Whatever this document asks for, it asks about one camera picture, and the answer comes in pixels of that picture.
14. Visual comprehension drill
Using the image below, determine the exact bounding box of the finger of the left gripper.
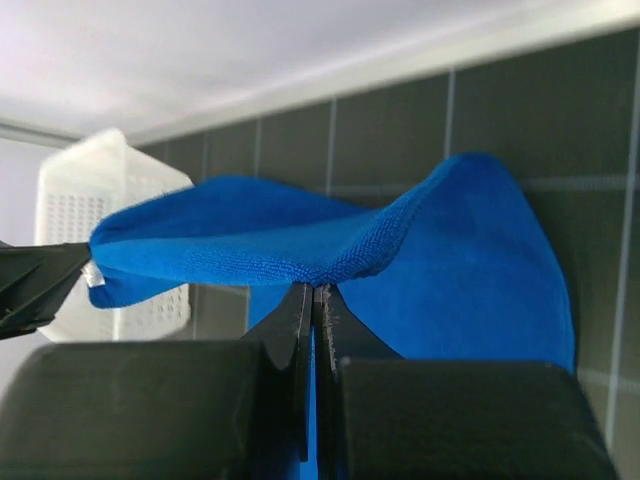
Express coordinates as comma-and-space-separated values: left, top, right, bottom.
1, 243, 91, 340

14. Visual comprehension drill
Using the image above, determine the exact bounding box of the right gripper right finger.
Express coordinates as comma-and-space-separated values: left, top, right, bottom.
313, 286, 618, 479

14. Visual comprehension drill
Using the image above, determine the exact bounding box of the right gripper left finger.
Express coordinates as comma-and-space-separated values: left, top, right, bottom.
1, 284, 313, 479

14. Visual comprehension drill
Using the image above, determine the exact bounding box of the blue microfiber towel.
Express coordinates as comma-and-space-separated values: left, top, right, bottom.
88, 152, 576, 480

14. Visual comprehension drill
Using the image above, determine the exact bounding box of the white perforated plastic basket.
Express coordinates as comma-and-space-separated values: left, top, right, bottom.
34, 128, 196, 342

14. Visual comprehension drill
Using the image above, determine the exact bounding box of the black grid mat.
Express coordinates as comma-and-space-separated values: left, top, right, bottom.
146, 28, 639, 479

